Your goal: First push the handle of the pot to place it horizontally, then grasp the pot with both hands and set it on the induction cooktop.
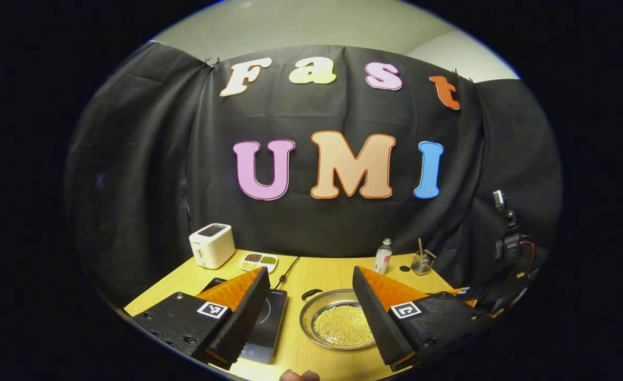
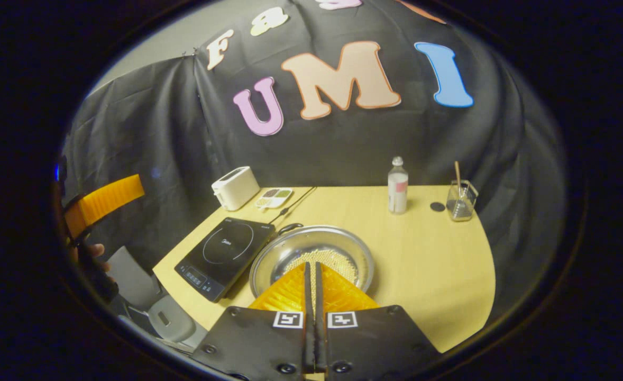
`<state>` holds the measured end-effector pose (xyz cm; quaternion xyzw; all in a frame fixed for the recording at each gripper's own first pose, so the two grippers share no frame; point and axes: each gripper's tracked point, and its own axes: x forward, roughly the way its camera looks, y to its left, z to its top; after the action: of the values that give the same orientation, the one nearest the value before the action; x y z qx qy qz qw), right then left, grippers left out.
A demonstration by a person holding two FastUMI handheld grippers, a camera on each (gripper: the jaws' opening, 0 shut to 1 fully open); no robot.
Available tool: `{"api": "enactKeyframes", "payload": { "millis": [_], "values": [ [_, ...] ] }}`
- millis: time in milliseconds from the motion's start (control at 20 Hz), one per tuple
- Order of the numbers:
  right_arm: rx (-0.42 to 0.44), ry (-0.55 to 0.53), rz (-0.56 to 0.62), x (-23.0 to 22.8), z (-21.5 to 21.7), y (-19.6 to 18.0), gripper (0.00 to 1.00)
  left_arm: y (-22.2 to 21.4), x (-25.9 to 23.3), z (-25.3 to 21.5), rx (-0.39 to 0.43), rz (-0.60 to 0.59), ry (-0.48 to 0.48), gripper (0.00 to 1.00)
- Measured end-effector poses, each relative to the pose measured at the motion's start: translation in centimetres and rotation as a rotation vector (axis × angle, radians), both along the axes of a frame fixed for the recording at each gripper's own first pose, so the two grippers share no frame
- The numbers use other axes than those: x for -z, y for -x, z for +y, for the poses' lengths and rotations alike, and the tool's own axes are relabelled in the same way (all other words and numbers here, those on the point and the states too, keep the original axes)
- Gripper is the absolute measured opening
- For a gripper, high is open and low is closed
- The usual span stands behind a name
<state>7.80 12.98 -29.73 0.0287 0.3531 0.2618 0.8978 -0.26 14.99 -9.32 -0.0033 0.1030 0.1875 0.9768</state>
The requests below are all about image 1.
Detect black induction cooktop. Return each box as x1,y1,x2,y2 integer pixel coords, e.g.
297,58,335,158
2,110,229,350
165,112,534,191
198,277,288,364

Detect steel pot with black handle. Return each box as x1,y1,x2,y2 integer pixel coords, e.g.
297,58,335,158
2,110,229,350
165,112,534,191
299,288,378,351

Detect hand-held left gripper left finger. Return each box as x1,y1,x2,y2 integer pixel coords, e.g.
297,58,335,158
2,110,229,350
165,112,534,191
132,266,271,371

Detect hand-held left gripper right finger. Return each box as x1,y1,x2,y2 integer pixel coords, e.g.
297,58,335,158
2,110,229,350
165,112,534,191
352,266,494,373

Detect clear bottle with red label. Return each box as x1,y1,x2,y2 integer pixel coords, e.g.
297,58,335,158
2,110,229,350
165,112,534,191
373,238,393,275

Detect pile of yellow soybeans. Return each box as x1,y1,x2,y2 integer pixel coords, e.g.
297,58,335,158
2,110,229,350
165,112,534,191
313,305,377,348

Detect black power cable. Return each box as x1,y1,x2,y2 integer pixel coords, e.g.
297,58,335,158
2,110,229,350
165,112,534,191
274,257,300,291

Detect white toaster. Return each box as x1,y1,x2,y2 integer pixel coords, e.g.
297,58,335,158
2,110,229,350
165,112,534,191
189,223,236,270

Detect white divided dish of beans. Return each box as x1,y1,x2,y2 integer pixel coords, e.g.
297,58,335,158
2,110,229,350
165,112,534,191
239,252,279,274

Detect wire mesh holder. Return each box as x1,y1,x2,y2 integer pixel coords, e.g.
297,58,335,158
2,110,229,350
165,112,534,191
411,250,437,276

